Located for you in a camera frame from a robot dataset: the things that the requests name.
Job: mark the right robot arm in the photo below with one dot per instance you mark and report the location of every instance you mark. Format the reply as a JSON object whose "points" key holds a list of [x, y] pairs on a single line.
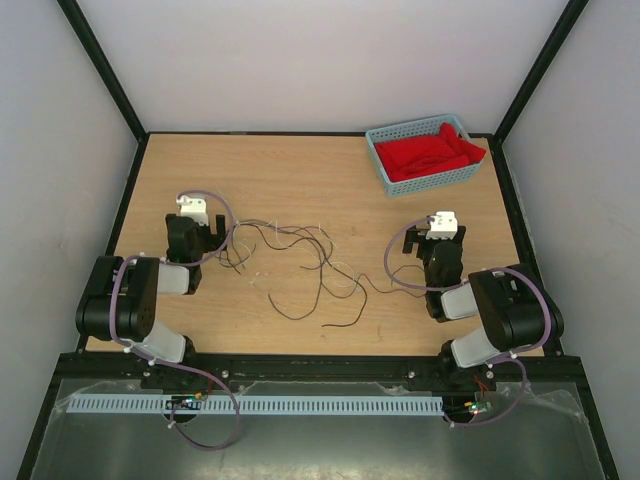
{"points": [[516, 312]]}

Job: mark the blue perforated plastic basket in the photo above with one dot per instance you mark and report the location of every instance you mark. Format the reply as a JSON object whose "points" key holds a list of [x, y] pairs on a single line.
{"points": [[426, 126]]}

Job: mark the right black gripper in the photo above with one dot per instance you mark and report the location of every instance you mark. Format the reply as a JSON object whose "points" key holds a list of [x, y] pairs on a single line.
{"points": [[412, 237]]}

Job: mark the red cloth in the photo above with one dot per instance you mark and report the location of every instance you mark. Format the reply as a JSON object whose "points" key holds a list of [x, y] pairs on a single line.
{"points": [[426, 155]]}

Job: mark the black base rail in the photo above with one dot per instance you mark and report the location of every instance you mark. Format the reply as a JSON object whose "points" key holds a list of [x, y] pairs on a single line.
{"points": [[415, 373]]}

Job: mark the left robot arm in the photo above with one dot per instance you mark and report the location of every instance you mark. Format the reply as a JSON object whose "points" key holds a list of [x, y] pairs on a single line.
{"points": [[119, 301]]}

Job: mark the light blue slotted cable duct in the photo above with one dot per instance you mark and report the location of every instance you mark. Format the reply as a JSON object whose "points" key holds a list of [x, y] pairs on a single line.
{"points": [[256, 405]]}

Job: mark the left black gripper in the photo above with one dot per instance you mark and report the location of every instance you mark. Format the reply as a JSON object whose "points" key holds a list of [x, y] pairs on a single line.
{"points": [[213, 240]]}

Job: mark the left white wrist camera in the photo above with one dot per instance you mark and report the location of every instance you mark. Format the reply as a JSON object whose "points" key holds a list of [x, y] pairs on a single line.
{"points": [[193, 207]]}

